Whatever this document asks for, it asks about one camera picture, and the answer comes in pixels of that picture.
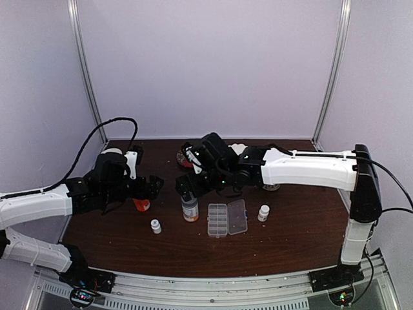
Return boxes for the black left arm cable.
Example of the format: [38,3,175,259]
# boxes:
[45,116,138,194]

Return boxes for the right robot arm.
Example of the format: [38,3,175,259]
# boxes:
[176,132,383,285]

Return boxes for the grey cap pill bottle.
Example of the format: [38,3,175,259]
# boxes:
[181,198,199,222]

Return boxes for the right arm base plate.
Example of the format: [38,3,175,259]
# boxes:
[308,263,364,293]

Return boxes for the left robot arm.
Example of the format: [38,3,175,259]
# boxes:
[1,149,164,287]

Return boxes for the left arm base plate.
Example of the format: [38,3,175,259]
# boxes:
[59,263,116,293]

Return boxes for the orange pill bottle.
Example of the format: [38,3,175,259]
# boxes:
[132,199,150,212]

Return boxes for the white ceramic bowl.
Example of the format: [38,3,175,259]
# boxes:
[101,148,123,155]

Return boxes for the red floral plate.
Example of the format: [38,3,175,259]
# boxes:
[176,150,193,169]

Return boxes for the small white dropper bottle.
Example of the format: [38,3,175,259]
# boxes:
[150,219,162,234]

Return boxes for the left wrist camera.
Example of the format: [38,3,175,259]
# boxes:
[125,145,144,180]

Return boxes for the left aluminium frame post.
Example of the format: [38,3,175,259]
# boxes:
[67,0,102,125]

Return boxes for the floral mug yellow inside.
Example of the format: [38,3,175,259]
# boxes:
[263,184,280,192]

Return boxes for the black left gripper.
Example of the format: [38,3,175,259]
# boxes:
[102,174,164,205]

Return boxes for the white scalloped bowl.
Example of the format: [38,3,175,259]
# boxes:
[230,143,247,156]

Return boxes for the aluminium frame post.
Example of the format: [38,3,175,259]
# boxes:
[312,0,352,149]
[67,0,102,125]

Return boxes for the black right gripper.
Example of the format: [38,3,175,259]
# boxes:
[176,167,232,201]

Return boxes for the aluminium front rail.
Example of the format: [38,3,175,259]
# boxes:
[25,254,401,310]

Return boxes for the right aluminium frame post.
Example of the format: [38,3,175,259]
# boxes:
[312,0,352,149]

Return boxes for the small white pill bottle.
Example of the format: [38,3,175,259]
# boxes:
[257,205,270,222]

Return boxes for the clear plastic pill organizer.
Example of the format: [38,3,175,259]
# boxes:
[207,200,248,238]

